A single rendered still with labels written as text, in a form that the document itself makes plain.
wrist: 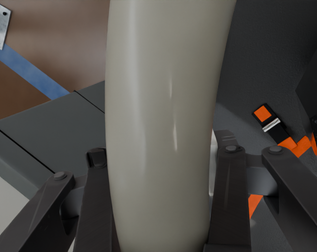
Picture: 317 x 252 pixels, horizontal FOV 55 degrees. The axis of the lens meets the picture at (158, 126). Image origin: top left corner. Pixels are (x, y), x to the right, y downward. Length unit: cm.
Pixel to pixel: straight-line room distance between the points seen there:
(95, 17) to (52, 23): 22
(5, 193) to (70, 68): 91
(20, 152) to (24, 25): 98
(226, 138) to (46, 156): 59
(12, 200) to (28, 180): 5
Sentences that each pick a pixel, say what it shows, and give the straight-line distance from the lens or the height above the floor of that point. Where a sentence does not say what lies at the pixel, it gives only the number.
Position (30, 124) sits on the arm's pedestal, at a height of 66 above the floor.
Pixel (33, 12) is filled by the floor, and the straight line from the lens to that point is 158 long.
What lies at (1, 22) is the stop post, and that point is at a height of 1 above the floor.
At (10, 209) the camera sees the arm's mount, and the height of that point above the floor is 84.
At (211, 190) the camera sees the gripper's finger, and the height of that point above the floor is 109.
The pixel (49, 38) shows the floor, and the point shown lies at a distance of 153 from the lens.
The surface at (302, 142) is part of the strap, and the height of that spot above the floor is 2.
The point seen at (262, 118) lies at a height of 3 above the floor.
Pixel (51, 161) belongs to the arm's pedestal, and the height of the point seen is 72.
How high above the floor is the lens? 123
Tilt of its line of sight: 64 degrees down
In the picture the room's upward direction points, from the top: 136 degrees counter-clockwise
